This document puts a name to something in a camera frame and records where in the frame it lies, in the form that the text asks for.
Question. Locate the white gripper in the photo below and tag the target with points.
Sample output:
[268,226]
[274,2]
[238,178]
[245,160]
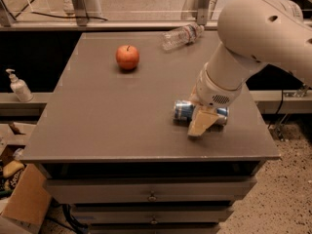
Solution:
[213,93]

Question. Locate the blue silver redbull can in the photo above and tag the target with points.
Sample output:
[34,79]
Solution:
[183,111]

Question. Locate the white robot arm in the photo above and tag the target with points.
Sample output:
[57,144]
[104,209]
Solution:
[252,34]

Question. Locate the clear plastic water bottle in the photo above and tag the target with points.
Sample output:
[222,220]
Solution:
[181,36]

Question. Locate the red apple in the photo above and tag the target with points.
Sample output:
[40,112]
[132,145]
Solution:
[127,57]

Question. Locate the grey drawer cabinet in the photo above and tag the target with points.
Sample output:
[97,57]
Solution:
[107,138]

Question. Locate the top drawer knob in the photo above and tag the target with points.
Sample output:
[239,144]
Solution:
[152,197]

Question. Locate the drawer knob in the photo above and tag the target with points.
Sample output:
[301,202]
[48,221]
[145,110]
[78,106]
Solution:
[152,197]
[153,221]

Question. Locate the white pump dispenser bottle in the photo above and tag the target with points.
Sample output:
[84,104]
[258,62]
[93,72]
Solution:
[19,87]

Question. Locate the yellow item in box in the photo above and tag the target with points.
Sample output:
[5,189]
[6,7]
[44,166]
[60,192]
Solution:
[11,168]

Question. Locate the cardboard box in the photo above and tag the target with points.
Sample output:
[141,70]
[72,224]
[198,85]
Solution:
[23,212]

